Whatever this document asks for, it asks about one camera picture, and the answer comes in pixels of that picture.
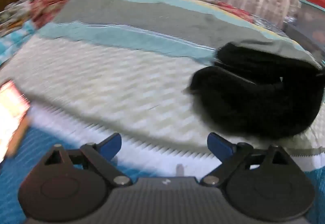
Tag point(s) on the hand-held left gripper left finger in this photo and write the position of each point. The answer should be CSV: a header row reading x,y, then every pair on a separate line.
x,y
111,143

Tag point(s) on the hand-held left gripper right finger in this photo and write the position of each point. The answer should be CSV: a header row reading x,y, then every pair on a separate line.
x,y
218,146

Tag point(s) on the black pants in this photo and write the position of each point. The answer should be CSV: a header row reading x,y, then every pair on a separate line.
x,y
256,97

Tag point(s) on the teal grey patterned bedspread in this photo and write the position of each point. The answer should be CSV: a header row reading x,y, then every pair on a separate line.
x,y
121,74

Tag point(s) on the orange glowing object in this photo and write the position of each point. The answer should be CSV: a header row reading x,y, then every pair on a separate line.
x,y
10,109

